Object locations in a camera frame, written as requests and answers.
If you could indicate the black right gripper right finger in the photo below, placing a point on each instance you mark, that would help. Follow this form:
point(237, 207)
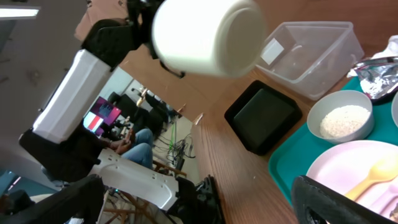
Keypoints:
point(315, 203)

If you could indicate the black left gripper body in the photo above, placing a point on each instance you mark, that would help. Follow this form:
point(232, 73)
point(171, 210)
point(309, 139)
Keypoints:
point(111, 39)

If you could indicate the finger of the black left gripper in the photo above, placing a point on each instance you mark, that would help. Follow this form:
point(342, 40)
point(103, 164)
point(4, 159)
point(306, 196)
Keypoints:
point(174, 73)

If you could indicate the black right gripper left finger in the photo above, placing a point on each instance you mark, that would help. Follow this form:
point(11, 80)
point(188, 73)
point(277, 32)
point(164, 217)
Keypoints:
point(81, 200)

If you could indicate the white paper cup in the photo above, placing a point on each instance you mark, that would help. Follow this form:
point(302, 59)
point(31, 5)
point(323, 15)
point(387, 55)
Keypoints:
point(221, 38)

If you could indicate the large pinkish white plate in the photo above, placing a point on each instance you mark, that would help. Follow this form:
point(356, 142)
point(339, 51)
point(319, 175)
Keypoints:
point(342, 167)

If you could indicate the yellow plastic spoon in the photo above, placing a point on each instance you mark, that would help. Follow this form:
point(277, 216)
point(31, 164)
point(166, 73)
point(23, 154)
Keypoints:
point(383, 170)

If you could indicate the grey bowl of rice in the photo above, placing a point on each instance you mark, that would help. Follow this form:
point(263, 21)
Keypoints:
point(342, 116)

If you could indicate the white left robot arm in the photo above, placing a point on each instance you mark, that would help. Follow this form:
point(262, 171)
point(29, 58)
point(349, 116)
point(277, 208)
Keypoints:
point(63, 138)

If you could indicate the teal serving tray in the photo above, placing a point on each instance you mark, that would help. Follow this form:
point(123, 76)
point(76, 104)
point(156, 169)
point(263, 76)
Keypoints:
point(295, 156)

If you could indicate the computer monitor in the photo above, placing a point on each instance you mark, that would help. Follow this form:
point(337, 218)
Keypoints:
point(101, 115)

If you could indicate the seated person in jeans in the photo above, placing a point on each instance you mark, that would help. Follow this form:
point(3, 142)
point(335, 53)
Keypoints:
point(136, 147)

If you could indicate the black plastic tray bin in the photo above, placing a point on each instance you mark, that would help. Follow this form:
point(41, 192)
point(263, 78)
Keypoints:
point(261, 116)

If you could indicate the small grey plate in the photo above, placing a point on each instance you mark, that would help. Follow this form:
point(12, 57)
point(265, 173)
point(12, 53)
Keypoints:
point(394, 109)

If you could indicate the clear plastic bin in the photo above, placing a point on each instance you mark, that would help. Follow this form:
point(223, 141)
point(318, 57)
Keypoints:
point(310, 57)

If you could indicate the crumpled foil wrapper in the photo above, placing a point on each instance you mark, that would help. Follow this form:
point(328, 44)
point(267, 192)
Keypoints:
point(377, 78)

